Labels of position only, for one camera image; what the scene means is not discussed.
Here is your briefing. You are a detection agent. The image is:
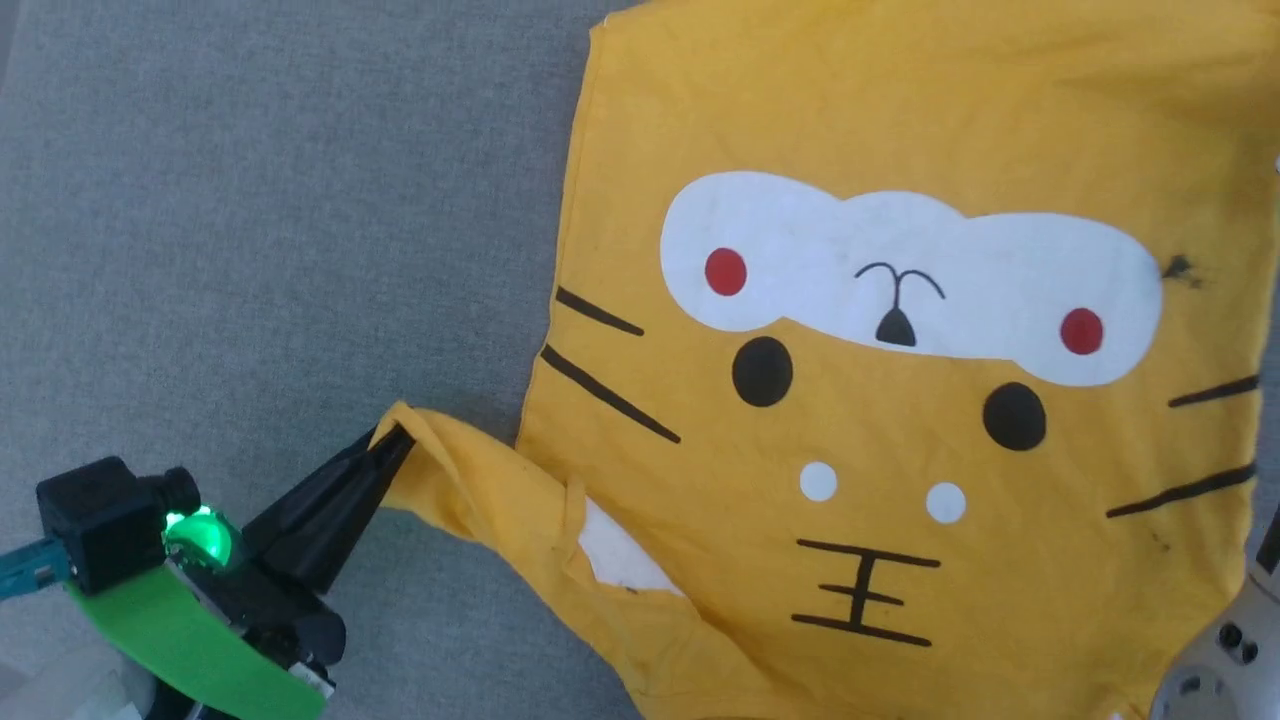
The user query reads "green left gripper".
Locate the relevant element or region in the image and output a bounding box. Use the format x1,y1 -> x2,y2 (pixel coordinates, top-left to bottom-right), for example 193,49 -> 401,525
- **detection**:
65,425 -> 416,720

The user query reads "yellow cat-face T-shirt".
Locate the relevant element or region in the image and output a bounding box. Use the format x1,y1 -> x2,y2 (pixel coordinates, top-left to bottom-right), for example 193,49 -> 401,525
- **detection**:
372,0 -> 1280,720

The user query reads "grey fabric sofa seat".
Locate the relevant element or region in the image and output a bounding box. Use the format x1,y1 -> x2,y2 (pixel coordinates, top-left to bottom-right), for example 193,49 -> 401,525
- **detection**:
0,0 -> 1280,720

